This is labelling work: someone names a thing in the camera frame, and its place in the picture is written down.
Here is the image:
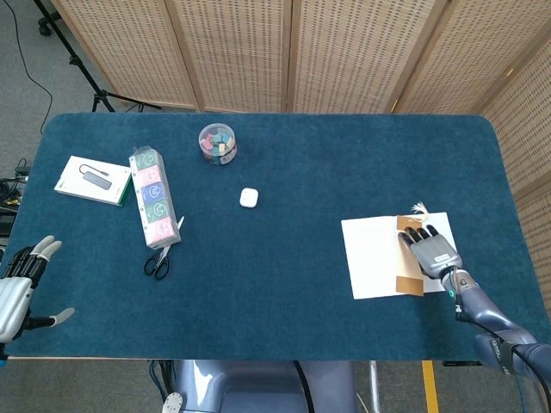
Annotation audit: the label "clear jar of colourful clips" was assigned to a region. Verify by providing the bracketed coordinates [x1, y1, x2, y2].
[198, 122, 238, 165]

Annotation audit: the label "black tripod stand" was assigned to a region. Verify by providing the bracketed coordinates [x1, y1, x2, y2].
[32, 0, 163, 114]

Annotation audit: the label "teal blue table cloth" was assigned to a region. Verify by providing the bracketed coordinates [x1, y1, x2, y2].
[0, 112, 548, 361]

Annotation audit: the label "wicker folding screen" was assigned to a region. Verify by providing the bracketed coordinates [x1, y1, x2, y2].
[50, 0, 551, 268]

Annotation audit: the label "grey blue robot torso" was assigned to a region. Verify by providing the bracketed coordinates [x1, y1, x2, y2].
[161, 360, 358, 413]

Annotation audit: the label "orange cream tasselled bookmark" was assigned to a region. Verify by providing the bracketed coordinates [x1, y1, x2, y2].
[394, 203, 433, 297]

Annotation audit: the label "black caster wheel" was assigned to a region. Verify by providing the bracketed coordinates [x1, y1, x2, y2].
[38, 10, 64, 36]

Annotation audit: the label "small white case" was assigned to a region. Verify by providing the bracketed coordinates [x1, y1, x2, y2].
[238, 187, 260, 210]

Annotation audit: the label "black floor cable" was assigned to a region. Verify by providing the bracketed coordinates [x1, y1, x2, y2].
[7, 0, 53, 134]

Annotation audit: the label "metal table leg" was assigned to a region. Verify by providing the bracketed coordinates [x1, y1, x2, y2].
[368, 360, 382, 413]

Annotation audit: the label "black handled scissors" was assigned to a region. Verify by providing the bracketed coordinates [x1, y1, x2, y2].
[143, 215, 185, 280]

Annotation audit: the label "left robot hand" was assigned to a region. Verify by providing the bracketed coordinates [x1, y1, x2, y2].
[0, 235, 76, 344]

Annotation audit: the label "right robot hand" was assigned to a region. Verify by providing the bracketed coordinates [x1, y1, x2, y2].
[398, 224, 464, 279]

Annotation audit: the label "colourful wrapped tissue pack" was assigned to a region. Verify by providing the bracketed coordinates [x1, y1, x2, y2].
[129, 145, 183, 250]

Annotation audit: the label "bundle of cables and plugs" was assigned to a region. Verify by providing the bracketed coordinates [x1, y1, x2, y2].
[0, 157, 31, 237]

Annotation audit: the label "white USB hub box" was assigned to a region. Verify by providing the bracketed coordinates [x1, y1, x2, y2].
[53, 155, 133, 207]

